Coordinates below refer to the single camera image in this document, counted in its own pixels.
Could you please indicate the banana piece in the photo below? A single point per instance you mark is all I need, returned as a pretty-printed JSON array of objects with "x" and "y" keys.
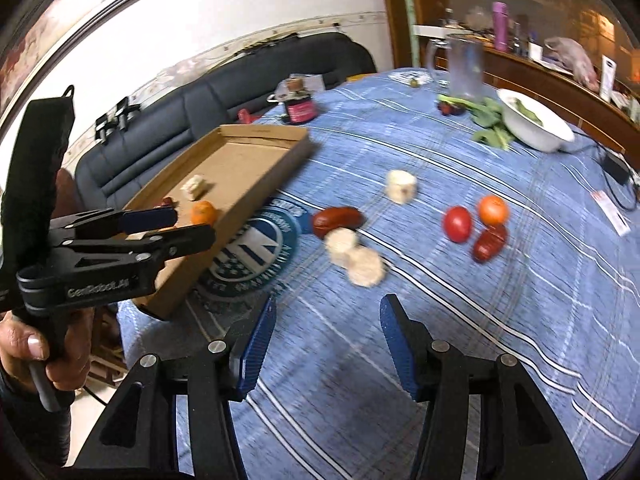
[
  {"x": 365, "y": 267},
  {"x": 401, "y": 186},
  {"x": 339, "y": 243},
  {"x": 194, "y": 188}
]

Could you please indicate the black clips on sofa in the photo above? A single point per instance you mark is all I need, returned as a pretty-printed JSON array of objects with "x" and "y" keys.
[{"x": 119, "y": 120}]

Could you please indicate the cardboard tray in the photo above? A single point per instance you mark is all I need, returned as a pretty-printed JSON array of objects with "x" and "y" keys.
[{"x": 242, "y": 166}]

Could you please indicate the wooden sideboard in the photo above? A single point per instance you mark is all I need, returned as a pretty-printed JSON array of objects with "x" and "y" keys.
[{"x": 571, "y": 101}]

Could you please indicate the pink thermos bottle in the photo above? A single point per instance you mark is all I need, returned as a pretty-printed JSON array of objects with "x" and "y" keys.
[{"x": 500, "y": 19}]

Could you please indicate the pink plastic bag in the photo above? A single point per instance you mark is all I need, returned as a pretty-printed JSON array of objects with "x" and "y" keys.
[{"x": 573, "y": 56}]

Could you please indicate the green leafy vegetable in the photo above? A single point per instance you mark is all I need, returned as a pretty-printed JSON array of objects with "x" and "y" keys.
[{"x": 488, "y": 116}]

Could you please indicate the dark jar red label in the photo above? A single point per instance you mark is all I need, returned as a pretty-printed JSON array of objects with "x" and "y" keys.
[{"x": 299, "y": 106}]

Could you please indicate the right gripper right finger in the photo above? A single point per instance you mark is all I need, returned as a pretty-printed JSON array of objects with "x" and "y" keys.
[{"x": 416, "y": 355}]

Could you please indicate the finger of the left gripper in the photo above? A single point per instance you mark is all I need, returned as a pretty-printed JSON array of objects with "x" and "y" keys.
[
  {"x": 122, "y": 250},
  {"x": 107, "y": 223}
]

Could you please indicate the clear plastic bag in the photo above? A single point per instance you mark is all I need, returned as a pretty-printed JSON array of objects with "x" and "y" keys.
[{"x": 305, "y": 82}]

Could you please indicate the black leather sofa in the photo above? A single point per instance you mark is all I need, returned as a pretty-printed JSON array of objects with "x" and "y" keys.
[{"x": 112, "y": 172}]

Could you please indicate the clear glass pitcher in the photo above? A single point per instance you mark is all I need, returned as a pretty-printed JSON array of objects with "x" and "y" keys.
[{"x": 465, "y": 66}]

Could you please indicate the white bowl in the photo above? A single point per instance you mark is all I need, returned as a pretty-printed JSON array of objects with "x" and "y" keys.
[{"x": 533, "y": 123}]

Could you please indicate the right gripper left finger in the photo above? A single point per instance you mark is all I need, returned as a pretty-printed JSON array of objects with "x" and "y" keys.
[{"x": 248, "y": 341}]

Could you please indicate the black power adapter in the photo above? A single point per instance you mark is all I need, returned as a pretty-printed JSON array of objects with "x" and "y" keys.
[{"x": 616, "y": 167}]

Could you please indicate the red plastic bag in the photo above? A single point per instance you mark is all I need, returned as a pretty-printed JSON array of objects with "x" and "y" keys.
[{"x": 246, "y": 117}]

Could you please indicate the small red tomato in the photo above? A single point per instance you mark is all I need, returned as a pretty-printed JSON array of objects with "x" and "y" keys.
[{"x": 457, "y": 224}]

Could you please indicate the person's left hand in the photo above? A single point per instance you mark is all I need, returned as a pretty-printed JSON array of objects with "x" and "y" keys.
[{"x": 22, "y": 344}]

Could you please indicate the orange mid table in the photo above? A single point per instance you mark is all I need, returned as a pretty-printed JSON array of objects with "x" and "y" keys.
[{"x": 203, "y": 212}]

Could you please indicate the white red label card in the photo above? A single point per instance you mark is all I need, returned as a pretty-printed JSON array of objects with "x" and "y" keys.
[{"x": 619, "y": 223}]

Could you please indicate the small orange far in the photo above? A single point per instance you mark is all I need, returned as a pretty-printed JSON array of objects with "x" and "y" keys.
[{"x": 493, "y": 210}]

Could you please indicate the framed painting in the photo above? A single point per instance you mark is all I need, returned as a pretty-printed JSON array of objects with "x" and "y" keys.
[{"x": 39, "y": 35}]

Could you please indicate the red date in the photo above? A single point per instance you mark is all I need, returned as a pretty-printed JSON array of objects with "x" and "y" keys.
[
  {"x": 489, "y": 243},
  {"x": 333, "y": 218}
]

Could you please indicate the dark berries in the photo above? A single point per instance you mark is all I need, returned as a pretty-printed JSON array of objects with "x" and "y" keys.
[{"x": 450, "y": 109}]

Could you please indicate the white tube box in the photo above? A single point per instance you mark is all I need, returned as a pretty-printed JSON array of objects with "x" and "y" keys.
[{"x": 607, "y": 78}]

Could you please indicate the blue plaid tablecloth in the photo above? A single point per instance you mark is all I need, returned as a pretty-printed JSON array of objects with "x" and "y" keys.
[{"x": 562, "y": 296}]

